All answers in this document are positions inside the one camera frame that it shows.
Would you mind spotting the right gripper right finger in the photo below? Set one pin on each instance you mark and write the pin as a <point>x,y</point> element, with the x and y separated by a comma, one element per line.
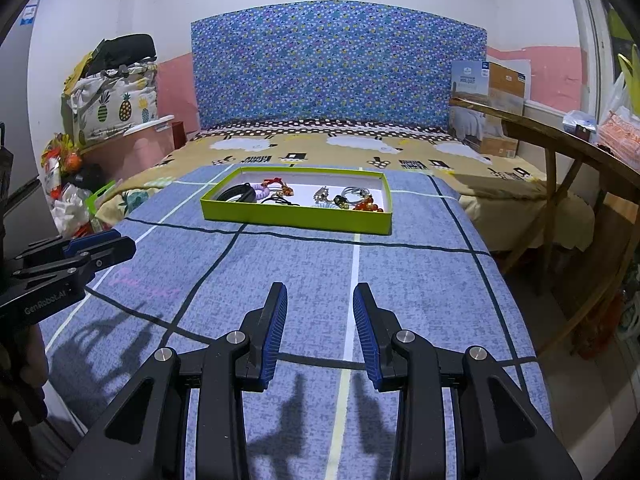
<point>499,433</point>

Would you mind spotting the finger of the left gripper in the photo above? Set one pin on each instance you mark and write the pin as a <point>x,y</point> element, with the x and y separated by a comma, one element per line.
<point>82,244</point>
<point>109,254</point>

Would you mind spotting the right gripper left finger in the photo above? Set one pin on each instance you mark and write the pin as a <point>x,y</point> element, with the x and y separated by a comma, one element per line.
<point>142,432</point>

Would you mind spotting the black watch band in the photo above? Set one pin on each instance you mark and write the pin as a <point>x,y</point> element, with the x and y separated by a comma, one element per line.
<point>241,193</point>

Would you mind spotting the red braided keychain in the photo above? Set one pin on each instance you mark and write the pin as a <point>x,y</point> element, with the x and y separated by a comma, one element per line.
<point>276,186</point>

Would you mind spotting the pink rhinestone hair clip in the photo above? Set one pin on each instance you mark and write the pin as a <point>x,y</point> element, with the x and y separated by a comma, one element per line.
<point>322,197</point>

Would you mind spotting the green jewelry box tray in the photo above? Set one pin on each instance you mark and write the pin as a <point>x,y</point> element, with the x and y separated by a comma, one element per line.
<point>299,210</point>

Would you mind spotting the blue grey plaid blanket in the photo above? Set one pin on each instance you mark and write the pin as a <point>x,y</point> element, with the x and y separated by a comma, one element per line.
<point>193,280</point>

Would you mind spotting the pink cabinet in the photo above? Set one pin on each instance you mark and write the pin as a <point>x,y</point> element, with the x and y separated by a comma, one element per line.
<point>139,148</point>

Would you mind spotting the pineapple print bag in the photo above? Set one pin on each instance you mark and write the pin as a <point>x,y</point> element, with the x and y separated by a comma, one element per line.
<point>111,102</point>

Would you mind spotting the black bag on top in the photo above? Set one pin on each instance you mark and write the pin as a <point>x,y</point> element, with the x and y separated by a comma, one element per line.
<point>124,50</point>

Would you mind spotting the tan sheep print bedsheet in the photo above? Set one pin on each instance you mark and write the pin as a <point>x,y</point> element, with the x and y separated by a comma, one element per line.
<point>501,196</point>

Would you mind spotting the wooden side table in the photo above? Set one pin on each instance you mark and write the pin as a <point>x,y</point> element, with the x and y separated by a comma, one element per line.
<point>564,156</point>

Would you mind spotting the blue patterned headboard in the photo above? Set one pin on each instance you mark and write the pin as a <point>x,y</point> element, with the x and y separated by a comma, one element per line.
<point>329,59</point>

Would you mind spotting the orange mesh bag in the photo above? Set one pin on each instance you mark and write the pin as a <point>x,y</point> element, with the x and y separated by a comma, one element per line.
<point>619,135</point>

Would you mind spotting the cardboard bedding box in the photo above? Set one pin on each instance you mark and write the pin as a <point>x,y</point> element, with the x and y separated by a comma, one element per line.
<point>488,84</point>

